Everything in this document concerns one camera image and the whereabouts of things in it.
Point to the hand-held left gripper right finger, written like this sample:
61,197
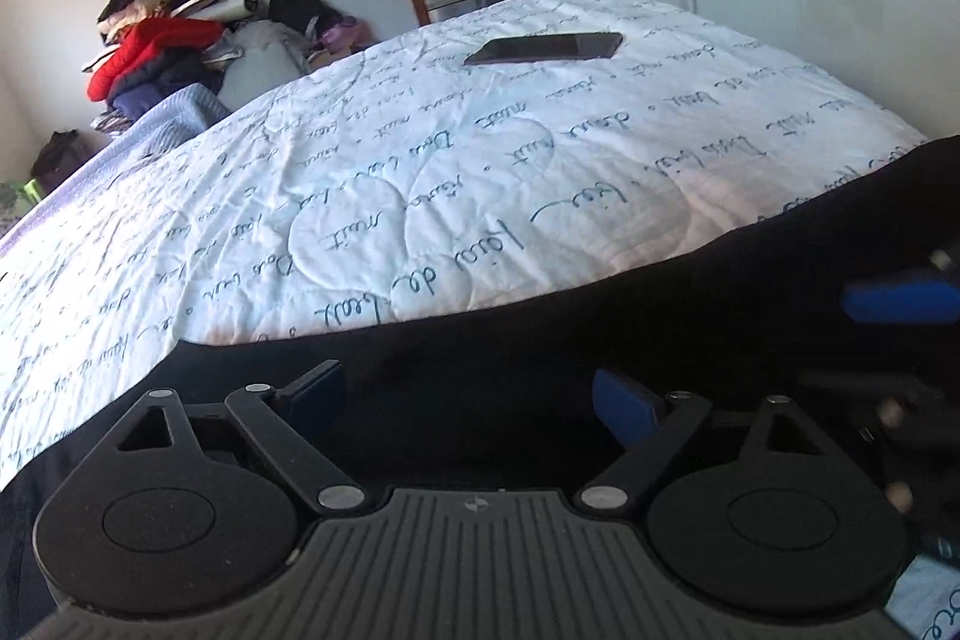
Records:
626,404

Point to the black backpack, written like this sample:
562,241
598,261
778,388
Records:
300,10

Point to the purple cloth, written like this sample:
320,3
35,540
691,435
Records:
341,34

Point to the pile of clothes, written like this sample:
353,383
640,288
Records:
161,36

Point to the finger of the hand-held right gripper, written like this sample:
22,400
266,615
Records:
892,302
900,411

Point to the lavender knitted blanket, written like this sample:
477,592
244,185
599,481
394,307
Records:
172,115

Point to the black smartphone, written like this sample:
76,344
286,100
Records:
544,48

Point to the black pants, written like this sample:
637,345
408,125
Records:
487,340

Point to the black duffel bag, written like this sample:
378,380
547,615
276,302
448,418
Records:
58,156

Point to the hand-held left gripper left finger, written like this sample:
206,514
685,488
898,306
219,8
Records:
319,389

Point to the white script-printed quilt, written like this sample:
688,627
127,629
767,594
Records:
450,160

